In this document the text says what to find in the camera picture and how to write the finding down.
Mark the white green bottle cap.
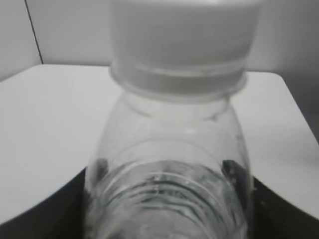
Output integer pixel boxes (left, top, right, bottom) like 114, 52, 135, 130
109, 0, 262, 75

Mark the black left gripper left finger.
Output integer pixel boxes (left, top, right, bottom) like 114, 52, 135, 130
0, 169, 86, 239

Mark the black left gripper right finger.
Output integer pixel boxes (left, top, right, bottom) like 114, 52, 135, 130
222, 160, 319, 239

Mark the clear Cestbon water bottle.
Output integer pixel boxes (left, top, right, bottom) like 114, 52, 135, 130
84, 65, 255, 239

